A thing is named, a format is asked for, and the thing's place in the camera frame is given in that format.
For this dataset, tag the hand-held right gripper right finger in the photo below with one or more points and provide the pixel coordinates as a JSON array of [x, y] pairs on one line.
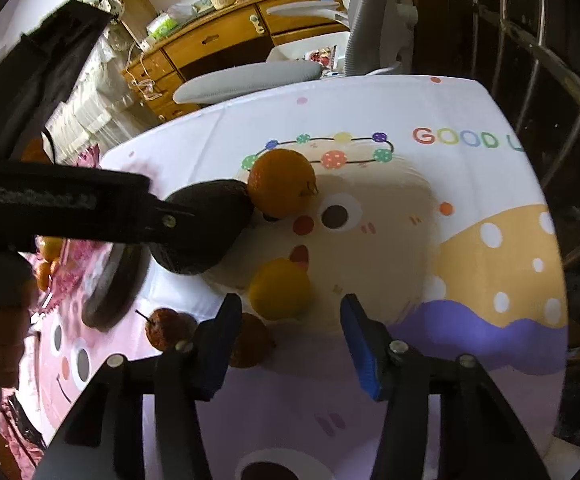
[[365, 350]]

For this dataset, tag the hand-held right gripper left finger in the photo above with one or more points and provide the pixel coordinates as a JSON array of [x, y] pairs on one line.
[[214, 355]]

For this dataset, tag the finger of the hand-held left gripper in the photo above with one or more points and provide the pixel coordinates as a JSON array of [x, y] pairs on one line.
[[169, 220]]

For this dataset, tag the dark green avocado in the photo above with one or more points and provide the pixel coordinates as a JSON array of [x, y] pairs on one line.
[[204, 245]]

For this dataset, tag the pink plastic fruit bowl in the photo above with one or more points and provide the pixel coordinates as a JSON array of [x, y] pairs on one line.
[[67, 272]]

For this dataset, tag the small yellow-orange citrus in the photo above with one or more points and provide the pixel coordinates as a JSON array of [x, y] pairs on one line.
[[280, 290]]

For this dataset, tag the brown wrinkled fruit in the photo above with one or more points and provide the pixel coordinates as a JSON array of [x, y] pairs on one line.
[[252, 342]]

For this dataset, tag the dark red stemmed fruit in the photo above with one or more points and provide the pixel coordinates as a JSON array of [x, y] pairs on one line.
[[164, 329]]

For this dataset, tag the dark overripe banana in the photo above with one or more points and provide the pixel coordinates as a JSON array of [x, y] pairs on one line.
[[114, 285]]

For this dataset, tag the white lace cover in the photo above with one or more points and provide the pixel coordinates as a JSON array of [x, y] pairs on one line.
[[89, 110]]

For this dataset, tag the large orange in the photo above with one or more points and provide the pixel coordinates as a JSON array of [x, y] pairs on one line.
[[282, 182]]

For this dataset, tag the cartoon printed tablecloth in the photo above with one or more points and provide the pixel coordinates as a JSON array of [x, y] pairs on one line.
[[470, 210]]

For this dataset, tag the grey office chair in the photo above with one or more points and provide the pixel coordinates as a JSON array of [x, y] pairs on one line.
[[280, 72]]

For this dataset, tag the wooden desk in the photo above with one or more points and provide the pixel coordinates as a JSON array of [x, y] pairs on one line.
[[219, 42]]

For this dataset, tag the green tissue pack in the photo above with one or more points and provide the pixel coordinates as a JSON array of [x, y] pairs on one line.
[[162, 25]]

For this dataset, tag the beige mug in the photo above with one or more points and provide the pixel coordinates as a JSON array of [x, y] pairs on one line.
[[222, 0]]

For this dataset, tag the metal window grille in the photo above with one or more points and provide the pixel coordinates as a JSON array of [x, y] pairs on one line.
[[545, 60]]

